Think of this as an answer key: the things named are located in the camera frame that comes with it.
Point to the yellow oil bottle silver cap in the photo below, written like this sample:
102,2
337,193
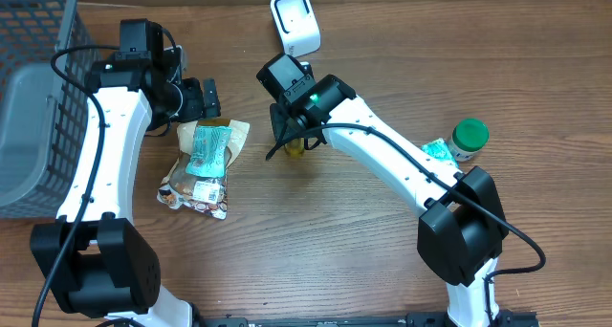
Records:
295,148

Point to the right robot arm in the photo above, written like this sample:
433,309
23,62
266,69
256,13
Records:
460,217

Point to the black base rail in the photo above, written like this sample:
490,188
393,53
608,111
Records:
436,319

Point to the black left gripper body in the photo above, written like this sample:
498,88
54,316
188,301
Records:
210,98

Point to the teal white tissue pack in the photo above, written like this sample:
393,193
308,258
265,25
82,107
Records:
438,150

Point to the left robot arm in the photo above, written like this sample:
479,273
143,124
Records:
94,261

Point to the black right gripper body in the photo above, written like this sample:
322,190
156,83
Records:
288,129

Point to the white barcode scanner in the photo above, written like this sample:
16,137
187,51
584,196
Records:
296,25

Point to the green lid white jar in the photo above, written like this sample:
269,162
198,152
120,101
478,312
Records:
468,137

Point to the brown snack pouch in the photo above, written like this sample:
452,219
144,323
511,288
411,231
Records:
199,178

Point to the grey plastic mesh basket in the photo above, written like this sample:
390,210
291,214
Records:
43,118

